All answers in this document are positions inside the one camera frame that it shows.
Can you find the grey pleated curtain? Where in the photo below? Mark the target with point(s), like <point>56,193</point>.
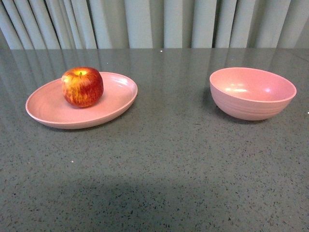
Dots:
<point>106,24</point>

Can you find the pink shallow plate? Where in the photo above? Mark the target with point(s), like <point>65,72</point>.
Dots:
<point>48,106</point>

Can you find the pink bowl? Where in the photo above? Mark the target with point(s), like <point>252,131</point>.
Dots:
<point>250,94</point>

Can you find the red yellow apple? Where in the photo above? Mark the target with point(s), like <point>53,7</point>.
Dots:
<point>82,86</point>

